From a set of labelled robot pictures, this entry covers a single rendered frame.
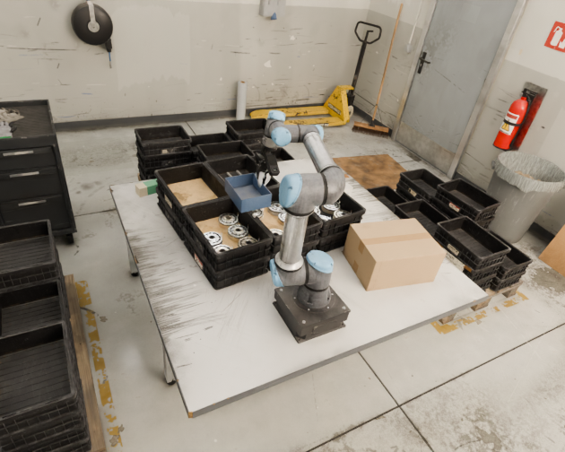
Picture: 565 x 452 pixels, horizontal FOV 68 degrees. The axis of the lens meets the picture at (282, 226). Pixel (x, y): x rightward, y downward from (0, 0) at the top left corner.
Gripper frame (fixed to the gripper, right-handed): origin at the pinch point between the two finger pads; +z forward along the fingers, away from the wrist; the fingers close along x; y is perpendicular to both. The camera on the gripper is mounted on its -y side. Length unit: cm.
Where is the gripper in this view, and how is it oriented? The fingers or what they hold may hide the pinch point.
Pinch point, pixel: (262, 186)
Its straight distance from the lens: 198.0
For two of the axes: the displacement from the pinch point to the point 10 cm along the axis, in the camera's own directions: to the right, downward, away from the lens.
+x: -8.7, 0.6, -4.9
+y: -4.3, -5.8, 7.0
